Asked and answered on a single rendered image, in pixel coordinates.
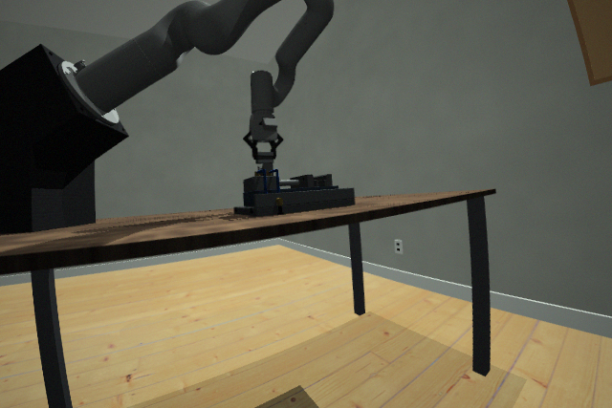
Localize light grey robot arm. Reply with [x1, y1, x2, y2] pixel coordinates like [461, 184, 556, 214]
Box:
[58, 0, 334, 125]

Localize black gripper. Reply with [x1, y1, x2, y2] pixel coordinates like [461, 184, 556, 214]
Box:
[243, 111, 283, 160]

